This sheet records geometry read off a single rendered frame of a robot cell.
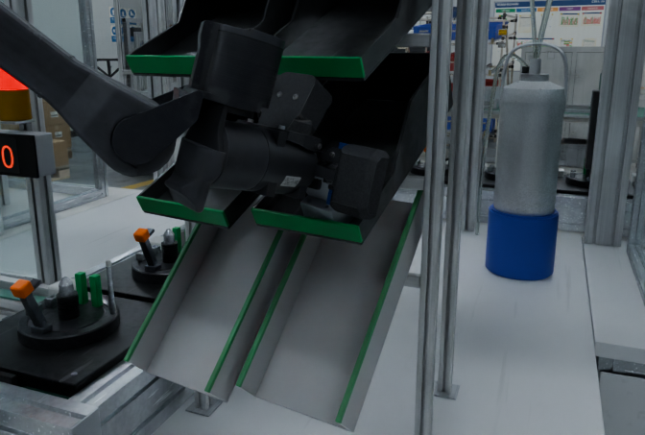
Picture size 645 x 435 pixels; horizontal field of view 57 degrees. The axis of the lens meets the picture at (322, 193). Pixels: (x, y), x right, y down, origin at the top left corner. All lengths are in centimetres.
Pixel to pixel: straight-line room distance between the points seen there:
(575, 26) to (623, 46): 940
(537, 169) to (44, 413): 105
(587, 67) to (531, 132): 651
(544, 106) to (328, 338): 83
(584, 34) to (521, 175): 974
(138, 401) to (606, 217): 130
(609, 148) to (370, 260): 109
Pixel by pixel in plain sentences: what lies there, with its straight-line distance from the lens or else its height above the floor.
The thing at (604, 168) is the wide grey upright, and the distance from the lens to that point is 173.
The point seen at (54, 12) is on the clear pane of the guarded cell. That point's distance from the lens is 230.
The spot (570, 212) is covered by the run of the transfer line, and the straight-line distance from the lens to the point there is 186.
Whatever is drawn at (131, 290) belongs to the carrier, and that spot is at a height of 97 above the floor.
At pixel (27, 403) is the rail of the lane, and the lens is 85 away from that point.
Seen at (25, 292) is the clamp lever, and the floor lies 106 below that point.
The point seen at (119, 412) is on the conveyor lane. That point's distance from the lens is 84.
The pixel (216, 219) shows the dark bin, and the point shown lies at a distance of 65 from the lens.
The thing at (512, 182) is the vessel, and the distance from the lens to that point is 140.
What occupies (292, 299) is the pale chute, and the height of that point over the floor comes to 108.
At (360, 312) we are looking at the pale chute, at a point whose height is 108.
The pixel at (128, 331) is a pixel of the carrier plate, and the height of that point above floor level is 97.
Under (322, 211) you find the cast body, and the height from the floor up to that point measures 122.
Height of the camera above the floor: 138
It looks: 14 degrees down
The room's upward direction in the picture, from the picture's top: straight up
